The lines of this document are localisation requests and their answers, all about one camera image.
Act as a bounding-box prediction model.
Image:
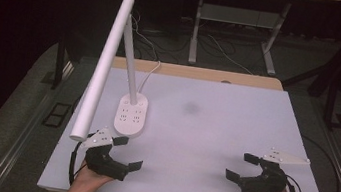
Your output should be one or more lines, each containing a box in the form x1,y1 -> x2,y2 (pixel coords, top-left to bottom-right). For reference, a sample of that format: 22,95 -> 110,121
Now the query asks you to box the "white lamp cable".
138,58 -> 162,97

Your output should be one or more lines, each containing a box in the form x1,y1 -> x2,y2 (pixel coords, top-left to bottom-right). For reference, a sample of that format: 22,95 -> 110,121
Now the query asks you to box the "black metal stand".
275,5 -> 341,132
49,31 -> 85,95

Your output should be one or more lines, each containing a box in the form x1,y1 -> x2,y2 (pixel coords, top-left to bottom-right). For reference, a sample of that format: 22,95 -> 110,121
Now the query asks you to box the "long black floor cable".
293,134 -> 341,192

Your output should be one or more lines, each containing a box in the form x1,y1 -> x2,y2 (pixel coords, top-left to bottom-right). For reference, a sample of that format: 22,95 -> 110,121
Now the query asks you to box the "person's left hand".
68,160 -> 116,192

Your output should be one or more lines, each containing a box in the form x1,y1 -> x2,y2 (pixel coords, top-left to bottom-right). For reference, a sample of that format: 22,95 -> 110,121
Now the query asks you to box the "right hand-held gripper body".
236,144 -> 313,192

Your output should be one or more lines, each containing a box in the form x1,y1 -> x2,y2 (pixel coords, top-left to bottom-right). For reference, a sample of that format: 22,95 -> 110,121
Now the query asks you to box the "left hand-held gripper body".
76,124 -> 135,183

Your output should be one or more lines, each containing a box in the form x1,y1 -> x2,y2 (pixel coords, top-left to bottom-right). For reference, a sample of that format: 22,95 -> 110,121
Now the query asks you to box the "white desk lamp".
68,0 -> 165,151

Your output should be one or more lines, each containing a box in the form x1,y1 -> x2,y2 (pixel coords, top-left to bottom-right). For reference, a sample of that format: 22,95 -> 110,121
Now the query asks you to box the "white table mat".
36,58 -> 341,192

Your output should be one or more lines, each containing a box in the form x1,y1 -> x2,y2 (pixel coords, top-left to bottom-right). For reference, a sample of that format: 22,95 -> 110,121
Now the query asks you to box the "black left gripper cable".
66,131 -> 95,189

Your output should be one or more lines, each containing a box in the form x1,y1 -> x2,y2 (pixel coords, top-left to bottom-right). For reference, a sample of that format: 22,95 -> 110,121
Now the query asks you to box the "grey metal desk frame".
186,0 -> 293,78

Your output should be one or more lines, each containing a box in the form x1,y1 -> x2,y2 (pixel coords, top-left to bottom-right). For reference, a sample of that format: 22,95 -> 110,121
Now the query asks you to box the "white floor cable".
202,34 -> 259,76

